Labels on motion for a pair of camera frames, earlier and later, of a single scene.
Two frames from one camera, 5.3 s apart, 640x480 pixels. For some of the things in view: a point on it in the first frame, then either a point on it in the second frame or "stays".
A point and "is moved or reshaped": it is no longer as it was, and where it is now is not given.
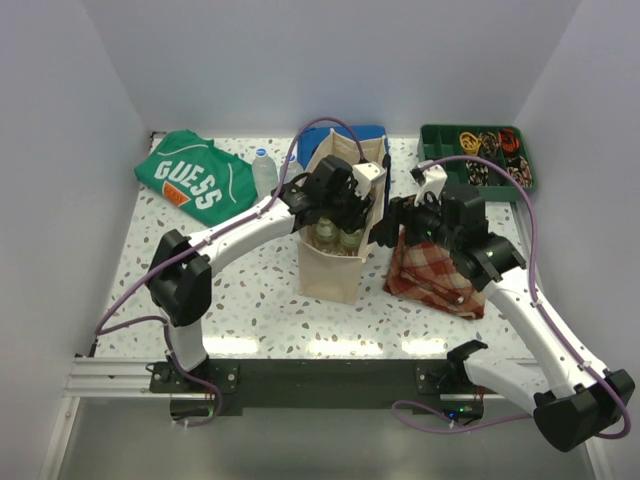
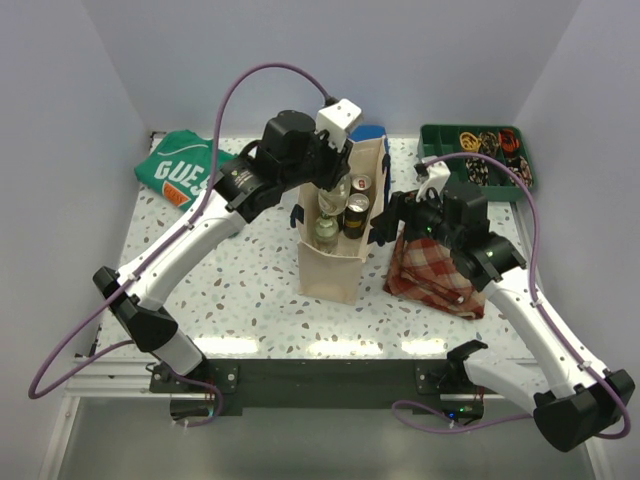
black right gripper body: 425,221 stays
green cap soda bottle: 350,243 is moved or reshaped
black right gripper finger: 386,232 stays
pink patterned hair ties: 520,169 stays
